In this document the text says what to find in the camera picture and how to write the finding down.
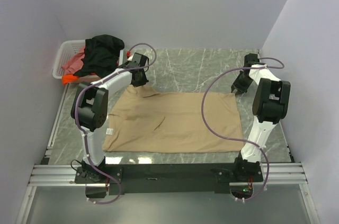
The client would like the beige t-shirt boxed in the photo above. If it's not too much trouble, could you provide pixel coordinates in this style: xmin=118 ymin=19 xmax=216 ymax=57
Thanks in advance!
xmin=102 ymin=85 xmax=244 ymax=153

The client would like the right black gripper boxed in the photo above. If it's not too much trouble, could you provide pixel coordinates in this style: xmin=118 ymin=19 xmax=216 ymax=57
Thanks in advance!
xmin=231 ymin=71 xmax=254 ymax=95

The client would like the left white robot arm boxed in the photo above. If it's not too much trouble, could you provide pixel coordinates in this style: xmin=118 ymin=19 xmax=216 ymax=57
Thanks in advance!
xmin=71 ymin=52 xmax=149 ymax=183

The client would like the orange t-shirt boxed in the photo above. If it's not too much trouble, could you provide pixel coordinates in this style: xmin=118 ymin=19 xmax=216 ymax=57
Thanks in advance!
xmin=61 ymin=74 xmax=81 ymax=85

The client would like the pink t-shirt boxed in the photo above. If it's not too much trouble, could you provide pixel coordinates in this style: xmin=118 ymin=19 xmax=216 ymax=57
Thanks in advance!
xmin=62 ymin=47 xmax=85 ymax=75

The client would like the black base beam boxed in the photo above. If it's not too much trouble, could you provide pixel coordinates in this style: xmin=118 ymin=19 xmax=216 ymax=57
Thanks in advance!
xmin=75 ymin=163 xmax=264 ymax=195

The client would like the aluminium rail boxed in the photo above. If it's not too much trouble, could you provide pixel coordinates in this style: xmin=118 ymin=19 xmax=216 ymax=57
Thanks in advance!
xmin=28 ymin=163 xmax=308 ymax=187

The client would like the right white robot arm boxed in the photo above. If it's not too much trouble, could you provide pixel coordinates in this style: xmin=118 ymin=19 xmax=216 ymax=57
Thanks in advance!
xmin=231 ymin=53 xmax=291 ymax=182

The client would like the black t-shirt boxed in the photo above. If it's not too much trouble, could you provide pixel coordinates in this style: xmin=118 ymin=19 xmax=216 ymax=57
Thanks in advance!
xmin=74 ymin=34 xmax=124 ymax=78

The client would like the white plastic basket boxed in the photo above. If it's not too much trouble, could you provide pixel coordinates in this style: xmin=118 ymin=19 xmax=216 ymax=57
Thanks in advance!
xmin=52 ymin=40 xmax=127 ymax=83

